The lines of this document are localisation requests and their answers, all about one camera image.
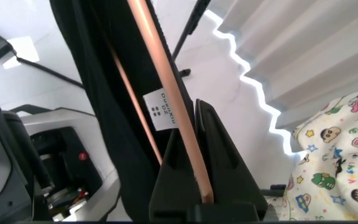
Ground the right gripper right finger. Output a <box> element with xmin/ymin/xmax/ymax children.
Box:
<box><xmin>195</xmin><ymin>99</ymin><xmax>269</xmax><ymax>222</ymax></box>

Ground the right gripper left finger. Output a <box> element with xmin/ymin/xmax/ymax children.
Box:
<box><xmin>149</xmin><ymin>128</ymin><xmax>203</xmax><ymax>223</ymax></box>

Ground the cream printed garment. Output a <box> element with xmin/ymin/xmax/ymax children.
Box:
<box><xmin>280</xmin><ymin>88</ymin><xmax>358</xmax><ymax>222</ymax></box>

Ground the pink clothes hanger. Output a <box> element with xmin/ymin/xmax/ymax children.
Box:
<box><xmin>104</xmin><ymin>0</ymin><xmax>214</xmax><ymax>205</ymax></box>

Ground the black garment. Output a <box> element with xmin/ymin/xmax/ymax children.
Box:
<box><xmin>48</xmin><ymin>0</ymin><xmax>198</xmax><ymax>222</ymax></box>

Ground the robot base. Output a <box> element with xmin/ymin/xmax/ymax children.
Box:
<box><xmin>0</xmin><ymin>77</ymin><xmax>121</xmax><ymax>222</ymax></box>

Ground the white curtain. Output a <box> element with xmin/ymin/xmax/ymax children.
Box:
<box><xmin>216</xmin><ymin>0</ymin><xmax>358</xmax><ymax>131</ymax></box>

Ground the black cable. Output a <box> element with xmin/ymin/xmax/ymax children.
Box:
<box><xmin>11</xmin><ymin>52</ymin><xmax>86</xmax><ymax>90</ymax></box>

